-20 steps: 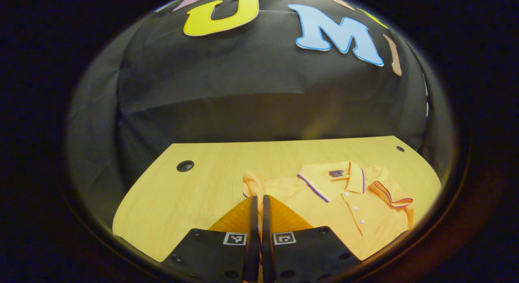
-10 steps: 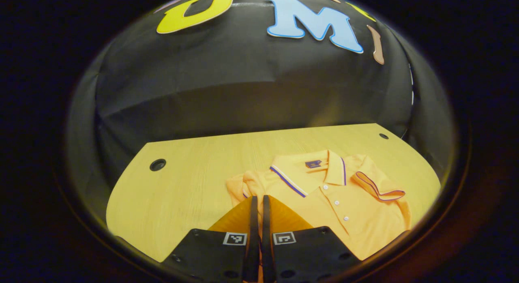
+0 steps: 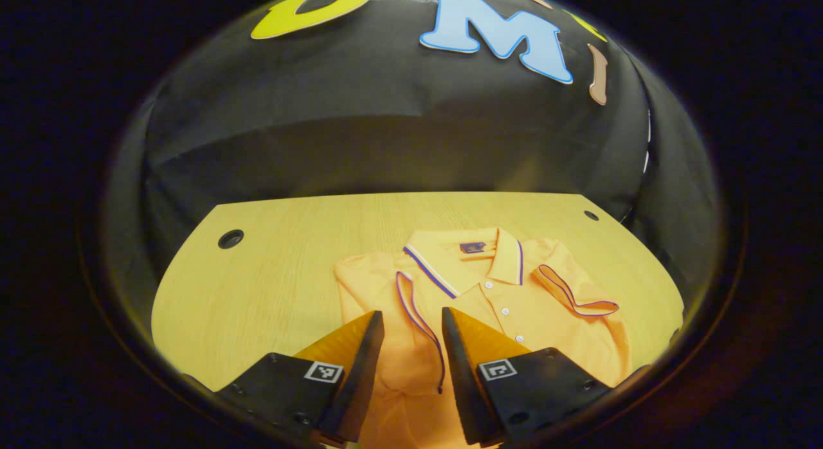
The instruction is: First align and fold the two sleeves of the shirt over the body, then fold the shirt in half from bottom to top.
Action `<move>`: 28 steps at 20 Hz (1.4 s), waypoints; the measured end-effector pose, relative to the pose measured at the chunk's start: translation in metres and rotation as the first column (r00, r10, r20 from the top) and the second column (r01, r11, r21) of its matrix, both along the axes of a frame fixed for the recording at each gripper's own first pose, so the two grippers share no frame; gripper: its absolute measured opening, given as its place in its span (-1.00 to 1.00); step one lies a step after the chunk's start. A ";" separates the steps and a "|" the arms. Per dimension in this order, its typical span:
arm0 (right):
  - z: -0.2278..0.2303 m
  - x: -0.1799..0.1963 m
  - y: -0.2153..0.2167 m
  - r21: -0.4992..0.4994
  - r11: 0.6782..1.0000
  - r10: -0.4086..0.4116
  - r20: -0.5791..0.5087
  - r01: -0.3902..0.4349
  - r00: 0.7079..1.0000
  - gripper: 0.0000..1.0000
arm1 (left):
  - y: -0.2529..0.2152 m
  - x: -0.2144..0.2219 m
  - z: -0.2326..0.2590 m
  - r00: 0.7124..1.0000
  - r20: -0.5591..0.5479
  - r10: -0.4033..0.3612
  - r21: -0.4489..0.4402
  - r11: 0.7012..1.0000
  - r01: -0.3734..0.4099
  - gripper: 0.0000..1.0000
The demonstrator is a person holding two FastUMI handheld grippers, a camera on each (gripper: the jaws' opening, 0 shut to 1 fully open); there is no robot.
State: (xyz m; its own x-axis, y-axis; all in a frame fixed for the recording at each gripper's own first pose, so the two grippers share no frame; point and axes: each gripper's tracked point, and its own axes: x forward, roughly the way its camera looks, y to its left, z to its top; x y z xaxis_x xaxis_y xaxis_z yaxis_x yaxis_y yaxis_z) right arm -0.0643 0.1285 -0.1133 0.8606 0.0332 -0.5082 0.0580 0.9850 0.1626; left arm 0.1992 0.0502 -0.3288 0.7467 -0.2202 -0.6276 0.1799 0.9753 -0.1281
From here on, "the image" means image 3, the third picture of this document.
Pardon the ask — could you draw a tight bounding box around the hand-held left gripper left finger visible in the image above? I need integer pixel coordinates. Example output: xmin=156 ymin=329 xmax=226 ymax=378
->
xmin=214 ymin=309 xmax=385 ymax=446

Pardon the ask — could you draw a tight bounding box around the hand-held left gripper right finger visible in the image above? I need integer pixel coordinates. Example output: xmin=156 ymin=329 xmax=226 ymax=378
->
xmin=441 ymin=306 xmax=613 ymax=446

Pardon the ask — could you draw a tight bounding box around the orange T-shirt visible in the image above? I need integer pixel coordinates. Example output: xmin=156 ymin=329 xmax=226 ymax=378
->
xmin=334 ymin=227 xmax=634 ymax=449

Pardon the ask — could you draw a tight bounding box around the black backdrop cloth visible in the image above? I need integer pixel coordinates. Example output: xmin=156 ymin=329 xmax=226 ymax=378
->
xmin=103 ymin=0 xmax=721 ymax=308

